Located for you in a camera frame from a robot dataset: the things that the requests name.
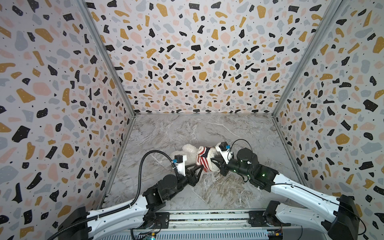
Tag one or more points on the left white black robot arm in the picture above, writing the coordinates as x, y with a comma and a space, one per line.
139, 213

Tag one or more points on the aluminium corner post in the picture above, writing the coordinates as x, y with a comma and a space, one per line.
314, 43
87, 17

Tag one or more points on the right aluminium corner post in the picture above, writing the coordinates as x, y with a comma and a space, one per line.
314, 43

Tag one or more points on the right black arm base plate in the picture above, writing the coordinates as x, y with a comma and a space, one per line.
259, 219

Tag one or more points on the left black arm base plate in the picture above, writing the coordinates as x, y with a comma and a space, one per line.
157, 220

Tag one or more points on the white vented cable duct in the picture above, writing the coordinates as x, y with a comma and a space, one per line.
211, 235

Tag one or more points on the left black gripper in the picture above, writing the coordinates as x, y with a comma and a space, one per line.
192, 177

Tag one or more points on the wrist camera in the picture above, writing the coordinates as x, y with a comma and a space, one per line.
180, 164
225, 150

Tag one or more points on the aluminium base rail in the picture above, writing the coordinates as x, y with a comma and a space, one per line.
239, 218

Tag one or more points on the white plush teddy bear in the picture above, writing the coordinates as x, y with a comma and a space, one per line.
191, 152

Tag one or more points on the red white striped knit sweater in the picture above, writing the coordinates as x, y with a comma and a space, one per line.
204, 156

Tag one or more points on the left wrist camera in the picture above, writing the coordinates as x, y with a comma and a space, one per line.
180, 164

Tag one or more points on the left aluminium corner post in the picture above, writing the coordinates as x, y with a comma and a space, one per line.
87, 17

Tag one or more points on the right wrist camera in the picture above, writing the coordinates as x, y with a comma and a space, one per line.
225, 150

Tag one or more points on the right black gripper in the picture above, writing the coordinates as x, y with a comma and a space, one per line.
224, 165

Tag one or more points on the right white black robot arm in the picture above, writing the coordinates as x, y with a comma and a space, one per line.
335, 216

